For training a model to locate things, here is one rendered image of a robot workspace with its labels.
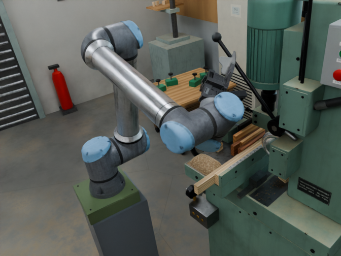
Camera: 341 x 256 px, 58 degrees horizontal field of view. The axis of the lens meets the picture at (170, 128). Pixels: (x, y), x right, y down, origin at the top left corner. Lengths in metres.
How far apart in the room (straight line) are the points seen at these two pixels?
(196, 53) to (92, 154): 2.34
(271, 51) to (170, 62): 2.38
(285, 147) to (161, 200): 1.51
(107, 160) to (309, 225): 0.92
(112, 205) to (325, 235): 0.95
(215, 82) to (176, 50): 2.38
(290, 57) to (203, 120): 0.41
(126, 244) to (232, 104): 1.17
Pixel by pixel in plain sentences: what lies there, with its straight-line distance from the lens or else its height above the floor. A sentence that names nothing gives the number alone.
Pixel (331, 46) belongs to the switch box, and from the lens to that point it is 0.89.
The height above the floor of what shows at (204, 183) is 0.93.
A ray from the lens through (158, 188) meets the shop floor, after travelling 2.54.
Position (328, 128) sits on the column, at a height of 1.16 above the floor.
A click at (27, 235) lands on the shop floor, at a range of 2.57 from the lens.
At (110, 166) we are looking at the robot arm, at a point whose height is 0.78.
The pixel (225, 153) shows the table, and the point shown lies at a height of 0.90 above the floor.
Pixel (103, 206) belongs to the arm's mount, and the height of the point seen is 0.62.
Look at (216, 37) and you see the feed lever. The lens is 1.14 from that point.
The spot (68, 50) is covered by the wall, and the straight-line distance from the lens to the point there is 3.98.
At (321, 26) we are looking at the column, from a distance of 0.96.
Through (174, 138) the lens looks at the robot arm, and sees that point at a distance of 0.77.
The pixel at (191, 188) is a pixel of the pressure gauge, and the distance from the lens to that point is 1.48.
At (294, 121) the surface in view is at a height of 1.19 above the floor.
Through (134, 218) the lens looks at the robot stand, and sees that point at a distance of 1.70.
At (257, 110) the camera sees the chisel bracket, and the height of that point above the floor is 1.07.
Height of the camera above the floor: 1.70
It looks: 32 degrees down
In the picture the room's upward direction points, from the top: 7 degrees counter-clockwise
